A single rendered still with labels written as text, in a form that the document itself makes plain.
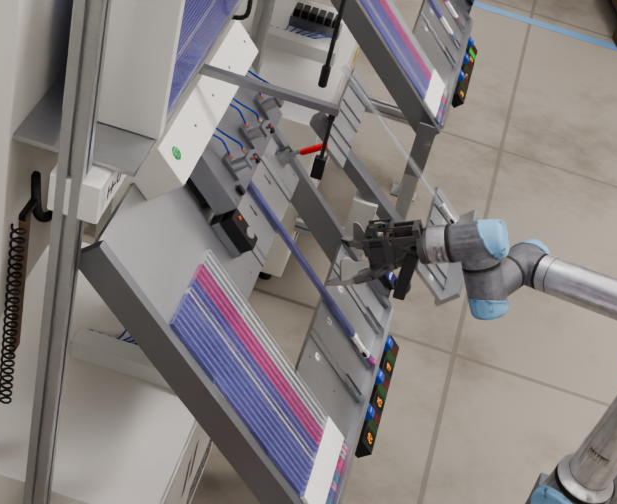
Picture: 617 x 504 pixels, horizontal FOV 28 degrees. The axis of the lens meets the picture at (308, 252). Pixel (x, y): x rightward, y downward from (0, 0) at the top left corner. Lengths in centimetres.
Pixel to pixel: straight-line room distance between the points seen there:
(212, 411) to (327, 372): 41
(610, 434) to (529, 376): 152
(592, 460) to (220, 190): 86
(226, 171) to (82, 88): 56
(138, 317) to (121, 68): 41
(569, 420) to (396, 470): 61
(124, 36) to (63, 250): 34
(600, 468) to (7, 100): 127
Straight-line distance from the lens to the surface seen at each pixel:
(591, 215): 465
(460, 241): 239
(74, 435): 253
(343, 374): 255
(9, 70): 187
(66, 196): 190
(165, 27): 187
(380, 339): 271
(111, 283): 203
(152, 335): 207
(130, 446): 252
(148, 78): 192
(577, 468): 247
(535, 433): 372
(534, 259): 250
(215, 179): 225
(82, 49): 177
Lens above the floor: 252
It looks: 39 degrees down
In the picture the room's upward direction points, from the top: 15 degrees clockwise
